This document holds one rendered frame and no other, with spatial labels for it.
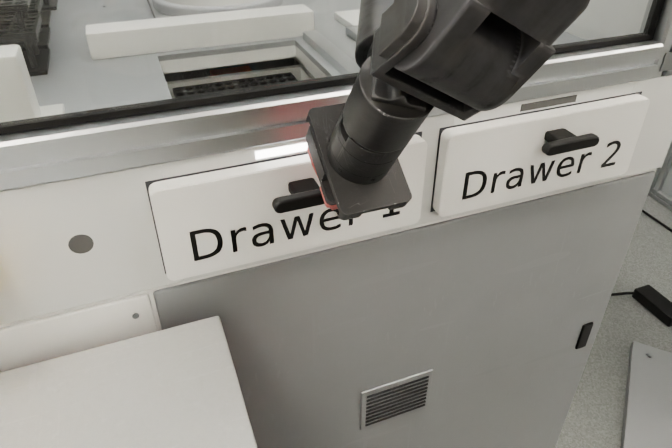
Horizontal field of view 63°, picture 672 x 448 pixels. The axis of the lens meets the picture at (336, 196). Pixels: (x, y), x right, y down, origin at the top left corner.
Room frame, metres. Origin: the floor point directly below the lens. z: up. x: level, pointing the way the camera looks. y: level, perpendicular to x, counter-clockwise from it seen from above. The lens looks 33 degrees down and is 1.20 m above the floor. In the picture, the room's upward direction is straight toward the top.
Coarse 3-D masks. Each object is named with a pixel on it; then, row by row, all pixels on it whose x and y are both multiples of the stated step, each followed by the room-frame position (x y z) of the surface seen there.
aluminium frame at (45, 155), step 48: (576, 48) 0.63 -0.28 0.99; (624, 48) 0.64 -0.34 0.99; (240, 96) 0.49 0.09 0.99; (288, 96) 0.50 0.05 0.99; (336, 96) 0.51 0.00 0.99; (528, 96) 0.59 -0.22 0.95; (0, 144) 0.40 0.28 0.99; (48, 144) 0.41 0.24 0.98; (96, 144) 0.43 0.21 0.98; (144, 144) 0.45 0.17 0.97; (192, 144) 0.46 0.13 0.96; (240, 144) 0.47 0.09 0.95
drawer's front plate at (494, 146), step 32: (640, 96) 0.65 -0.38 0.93; (448, 128) 0.56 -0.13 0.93; (480, 128) 0.56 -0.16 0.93; (512, 128) 0.57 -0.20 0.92; (544, 128) 0.59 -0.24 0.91; (576, 128) 0.60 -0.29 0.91; (608, 128) 0.62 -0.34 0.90; (640, 128) 0.64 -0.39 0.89; (448, 160) 0.54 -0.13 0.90; (480, 160) 0.56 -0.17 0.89; (512, 160) 0.57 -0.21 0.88; (544, 160) 0.59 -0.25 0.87; (576, 160) 0.61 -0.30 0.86; (448, 192) 0.54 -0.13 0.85; (512, 192) 0.58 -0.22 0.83; (544, 192) 0.59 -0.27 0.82
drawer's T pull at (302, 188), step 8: (288, 184) 0.47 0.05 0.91; (296, 184) 0.47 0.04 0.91; (304, 184) 0.47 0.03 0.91; (312, 184) 0.47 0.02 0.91; (296, 192) 0.45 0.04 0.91; (304, 192) 0.45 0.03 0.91; (312, 192) 0.45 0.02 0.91; (320, 192) 0.45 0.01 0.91; (280, 200) 0.44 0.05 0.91; (288, 200) 0.44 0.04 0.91; (296, 200) 0.44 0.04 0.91; (304, 200) 0.44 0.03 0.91; (312, 200) 0.44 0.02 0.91; (320, 200) 0.45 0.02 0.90; (280, 208) 0.43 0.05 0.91; (288, 208) 0.44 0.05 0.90; (296, 208) 0.44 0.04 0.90
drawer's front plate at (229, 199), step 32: (288, 160) 0.48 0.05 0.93; (416, 160) 0.53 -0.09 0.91; (160, 192) 0.43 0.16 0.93; (192, 192) 0.44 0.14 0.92; (224, 192) 0.45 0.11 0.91; (256, 192) 0.46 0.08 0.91; (288, 192) 0.47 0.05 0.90; (416, 192) 0.53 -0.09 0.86; (160, 224) 0.43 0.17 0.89; (192, 224) 0.44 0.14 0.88; (224, 224) 0.45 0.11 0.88; (256, 224) 0.46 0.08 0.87; (288, 224) 0.47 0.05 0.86; (384, 224) 0.51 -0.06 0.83; (192, 256) 0.44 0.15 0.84; (224, 256) 0.45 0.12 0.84; (256, 256) 0.46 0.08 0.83
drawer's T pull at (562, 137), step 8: (552, 136) 0.57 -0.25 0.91; (560, 136) 0.57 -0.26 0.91; (568, 136) 0.57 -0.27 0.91; (576, 136) 0.57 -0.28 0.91; (584, 136) 0.57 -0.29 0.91; (592, 136) 0.57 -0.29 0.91; (544, 144) 0.55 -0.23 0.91; (552, 144) 0.55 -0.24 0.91; (560, 144) 0.55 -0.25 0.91; (568, 144) 0.55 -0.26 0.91; (576, 144) 0.56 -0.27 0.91; (584, 144) 0.56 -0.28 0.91; (592, 144) 0.57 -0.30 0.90; (544, 152) 0.55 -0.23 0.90; (552, 152) 0.55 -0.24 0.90; (560, 152) 0.55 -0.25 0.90
